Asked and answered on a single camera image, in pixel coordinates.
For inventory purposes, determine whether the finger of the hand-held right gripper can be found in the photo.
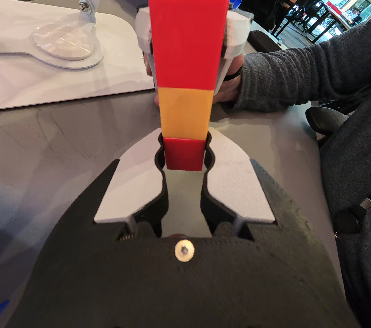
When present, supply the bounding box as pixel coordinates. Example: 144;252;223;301
135;7;159;88
214;9;254;94

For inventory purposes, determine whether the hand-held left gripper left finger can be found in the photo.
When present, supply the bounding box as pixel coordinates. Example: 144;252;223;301
93;127;169;238

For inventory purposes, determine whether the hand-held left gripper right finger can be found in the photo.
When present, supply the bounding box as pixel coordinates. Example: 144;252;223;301
201;126;276;238

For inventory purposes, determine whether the yellow toy block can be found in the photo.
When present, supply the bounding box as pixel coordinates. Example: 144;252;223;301
157;87;214;141

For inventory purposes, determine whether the person's right forearm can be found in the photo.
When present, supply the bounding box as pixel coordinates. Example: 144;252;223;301
222;22;371;113

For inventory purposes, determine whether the grey desk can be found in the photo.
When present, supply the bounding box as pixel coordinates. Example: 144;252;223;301
0;0;345;328

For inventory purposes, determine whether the person's right hand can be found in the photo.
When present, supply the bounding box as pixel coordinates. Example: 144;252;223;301
143;53;244;106

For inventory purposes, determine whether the black chair armrest pad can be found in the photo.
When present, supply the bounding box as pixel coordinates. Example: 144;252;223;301
248;30;283;54
305;106;350;137

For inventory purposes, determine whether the wooden book stand white base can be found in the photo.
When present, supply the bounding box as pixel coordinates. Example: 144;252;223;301
0;0;155;109

